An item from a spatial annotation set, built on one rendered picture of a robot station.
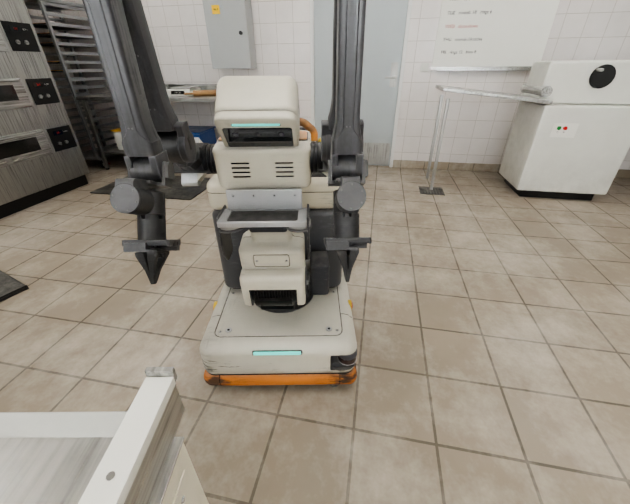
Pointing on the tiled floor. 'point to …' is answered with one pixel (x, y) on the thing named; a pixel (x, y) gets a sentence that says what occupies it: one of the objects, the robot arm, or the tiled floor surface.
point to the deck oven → (20, 118)
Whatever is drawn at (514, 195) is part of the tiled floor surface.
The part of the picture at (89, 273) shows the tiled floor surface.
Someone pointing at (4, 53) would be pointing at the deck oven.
